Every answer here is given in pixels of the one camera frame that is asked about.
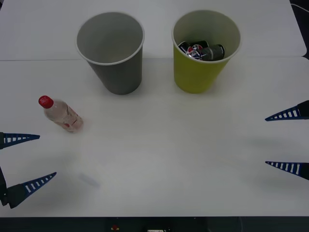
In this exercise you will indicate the black can with red-blue print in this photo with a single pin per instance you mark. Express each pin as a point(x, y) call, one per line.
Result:
point(193, 49)

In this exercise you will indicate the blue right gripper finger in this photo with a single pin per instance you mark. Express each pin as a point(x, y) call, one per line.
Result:
point(303, 169)
point(303, 111)

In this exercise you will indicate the grey plastic bin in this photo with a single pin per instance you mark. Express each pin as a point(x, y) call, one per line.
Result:
point(116, 72)

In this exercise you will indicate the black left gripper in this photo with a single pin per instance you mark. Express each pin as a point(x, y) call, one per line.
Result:
point(2, 186)

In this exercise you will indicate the black robot torso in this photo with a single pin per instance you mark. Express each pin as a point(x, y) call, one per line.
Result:
point(60, 224)

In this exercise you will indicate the yellow-green plastic bin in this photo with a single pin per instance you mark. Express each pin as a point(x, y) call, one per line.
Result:
point(193, 77)

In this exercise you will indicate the clear bottle with red cap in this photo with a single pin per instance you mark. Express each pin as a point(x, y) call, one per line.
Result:
point(63, 116)

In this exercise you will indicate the dark grey can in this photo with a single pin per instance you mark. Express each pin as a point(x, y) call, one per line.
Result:
point(213, 52)

